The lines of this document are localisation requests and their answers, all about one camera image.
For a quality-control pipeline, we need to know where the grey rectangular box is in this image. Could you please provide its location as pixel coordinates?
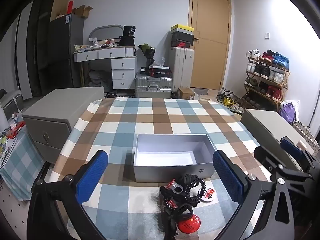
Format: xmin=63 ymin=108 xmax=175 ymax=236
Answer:
xmin=133 ymin=134 xmax=217 ymax=183

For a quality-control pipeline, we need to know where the black and red shoe box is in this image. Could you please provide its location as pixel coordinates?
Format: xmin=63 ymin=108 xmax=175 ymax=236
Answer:
xmin=171 ymin=39 xmax=192 ymax=48

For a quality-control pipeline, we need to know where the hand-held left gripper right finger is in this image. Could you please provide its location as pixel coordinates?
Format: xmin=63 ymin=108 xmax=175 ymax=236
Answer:
xmin=212 ymin=150 xmax=298 ymax=240

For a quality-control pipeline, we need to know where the black wrapped flower bouquet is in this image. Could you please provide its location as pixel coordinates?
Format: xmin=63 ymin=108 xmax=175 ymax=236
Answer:
xmin=137 ymin=43 xmax=156 ymax=68

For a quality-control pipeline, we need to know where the black box with red trim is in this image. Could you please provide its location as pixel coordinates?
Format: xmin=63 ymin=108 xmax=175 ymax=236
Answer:
xmin=150 ymin=66 xmax=172 ymax=77

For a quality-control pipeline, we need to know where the grey floor rug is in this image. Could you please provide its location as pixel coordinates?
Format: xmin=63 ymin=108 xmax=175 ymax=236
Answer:
xmin=194 ymin=87 xmax=211 ymax=98

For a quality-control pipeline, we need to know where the dark grey refrigerator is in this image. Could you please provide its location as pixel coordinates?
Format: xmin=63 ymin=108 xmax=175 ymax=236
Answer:
xmin=49 ymin=14 xmax=84 ymax=90

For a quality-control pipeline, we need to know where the plain grey cabinet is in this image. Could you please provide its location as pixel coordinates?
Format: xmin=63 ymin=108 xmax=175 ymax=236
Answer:
xmin=240 ymin=109 xmax=320 ymax=173

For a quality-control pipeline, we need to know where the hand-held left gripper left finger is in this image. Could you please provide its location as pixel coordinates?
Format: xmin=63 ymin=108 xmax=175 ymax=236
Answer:
xmin=27 ymin=150 xmax=109 ymax=240

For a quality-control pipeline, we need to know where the white round badge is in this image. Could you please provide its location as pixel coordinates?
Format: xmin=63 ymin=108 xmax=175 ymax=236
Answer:
xmin=199 ymin=186 xmax=217 ymax=203

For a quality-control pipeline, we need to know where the purple bag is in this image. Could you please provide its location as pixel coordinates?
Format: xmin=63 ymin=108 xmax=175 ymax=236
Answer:
xmin=279 ymin=100 xmax=300 ymax=126

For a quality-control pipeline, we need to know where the grey cabinet with handle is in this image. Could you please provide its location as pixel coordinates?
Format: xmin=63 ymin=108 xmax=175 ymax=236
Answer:
xmin=21 ymin=87 xmax=105 ymax=165

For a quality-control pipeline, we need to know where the red round badge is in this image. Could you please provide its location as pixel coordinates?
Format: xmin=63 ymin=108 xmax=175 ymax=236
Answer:
xmin=176 ymin=214 xmax=202 ymax=234

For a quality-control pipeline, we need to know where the black bag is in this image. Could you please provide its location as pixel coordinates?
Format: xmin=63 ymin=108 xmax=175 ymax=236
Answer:
xmin=119 ymin=25 xmax=136 ymax=47

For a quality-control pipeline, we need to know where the pile of loose shoes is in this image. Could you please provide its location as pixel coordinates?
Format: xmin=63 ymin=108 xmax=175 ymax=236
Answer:
xmin=216 ymin=87 xmax=245 ymax=113

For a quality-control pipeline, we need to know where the brown cardboard box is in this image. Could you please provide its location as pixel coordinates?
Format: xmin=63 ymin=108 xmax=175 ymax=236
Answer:
xmin=177 ymin=87 xmax=195 ymax=100

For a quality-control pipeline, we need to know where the black cable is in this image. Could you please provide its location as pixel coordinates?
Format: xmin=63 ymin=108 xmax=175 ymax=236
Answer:
xmin=309 ymin=94 xmax=317 ymax=128

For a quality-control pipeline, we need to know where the teal checked cloth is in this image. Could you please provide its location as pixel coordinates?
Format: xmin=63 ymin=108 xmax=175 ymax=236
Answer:
xmin=0 ymin=129 xmax=45 ymax=201

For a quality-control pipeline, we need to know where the red packet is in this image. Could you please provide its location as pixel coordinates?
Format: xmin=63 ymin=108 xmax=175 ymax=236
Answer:
xmin=7 ymin=121 xmax=26 ymax=140

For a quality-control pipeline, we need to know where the black cord bundle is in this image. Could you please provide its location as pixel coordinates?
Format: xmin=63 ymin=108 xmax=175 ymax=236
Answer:
xmin=162 ymin=204 xmax=193 ymax=240

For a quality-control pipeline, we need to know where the grey arched mirror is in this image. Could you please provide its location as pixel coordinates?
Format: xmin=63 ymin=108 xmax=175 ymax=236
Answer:
xmin=89 ymin=24 xmax=124 ymax=47

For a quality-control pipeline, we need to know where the white desk with drawers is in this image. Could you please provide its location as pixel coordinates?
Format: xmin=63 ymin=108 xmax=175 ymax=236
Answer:
xmin=74 ymin=46 xmax=137 ymax=90

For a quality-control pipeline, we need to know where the wicker basket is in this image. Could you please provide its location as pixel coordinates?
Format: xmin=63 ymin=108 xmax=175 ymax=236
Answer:
xmin=292 ymin=121 xmax=320 ymax=153

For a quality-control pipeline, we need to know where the clutter of small desk items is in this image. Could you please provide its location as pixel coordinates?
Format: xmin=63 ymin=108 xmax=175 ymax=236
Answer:
xmin=74 ymin=38 xmax=123 ymax=51

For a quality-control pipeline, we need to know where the open cardboard box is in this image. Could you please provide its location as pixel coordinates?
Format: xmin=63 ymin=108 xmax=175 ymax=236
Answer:
xmin=72 ymin=5 xmax=93 ymax=18

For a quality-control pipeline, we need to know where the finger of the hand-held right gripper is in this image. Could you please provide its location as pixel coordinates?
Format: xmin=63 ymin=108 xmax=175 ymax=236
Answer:
xmin=280 ymin=137 xmax=320 ymax=174
xmin=254 ymin=146 xmax=315 ymax=182

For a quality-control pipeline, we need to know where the black wardrobe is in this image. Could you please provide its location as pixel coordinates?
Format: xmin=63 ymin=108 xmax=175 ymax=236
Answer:
xmin=15 ymin=0 xmax=59 ymax=98

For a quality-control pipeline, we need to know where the white upright suitcase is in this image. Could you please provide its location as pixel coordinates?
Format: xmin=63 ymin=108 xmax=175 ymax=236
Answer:
xmin=168 ymin=46 xmax=195 ymax=94

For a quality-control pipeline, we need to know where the wooden door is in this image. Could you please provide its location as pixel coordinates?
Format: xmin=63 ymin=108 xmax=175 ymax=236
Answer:
xmin=189 ymin=0 xmax=232 ymax=90

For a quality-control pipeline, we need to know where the wooden shoe rack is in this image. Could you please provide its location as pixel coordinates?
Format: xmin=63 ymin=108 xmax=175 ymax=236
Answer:
xmin=244 ymin=55 xmax=291 ymax=112

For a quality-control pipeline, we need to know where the checked tablecloth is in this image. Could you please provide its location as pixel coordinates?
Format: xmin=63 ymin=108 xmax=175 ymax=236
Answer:
xmin=47 ymin=96 xmax=273 ymax=240

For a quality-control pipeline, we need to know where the red and silver clip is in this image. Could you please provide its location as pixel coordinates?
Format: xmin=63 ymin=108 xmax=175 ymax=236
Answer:
xmin=167 ymin=179 xmax=184 ymax=194

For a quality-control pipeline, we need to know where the silver suitcase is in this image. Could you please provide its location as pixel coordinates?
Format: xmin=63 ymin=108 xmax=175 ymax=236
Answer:
xmin=134 ymin=72 xmax=173 ymax=98

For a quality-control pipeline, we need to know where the white pegboard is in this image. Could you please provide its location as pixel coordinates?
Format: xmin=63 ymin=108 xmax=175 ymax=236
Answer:
xmin=0 ymin=175 xmax=50 ymax=240

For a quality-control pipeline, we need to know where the flat cardboard sheet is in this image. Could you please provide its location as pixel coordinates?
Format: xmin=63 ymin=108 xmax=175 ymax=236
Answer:
xmin=50 ymin=0 xmax=72 ymax=22

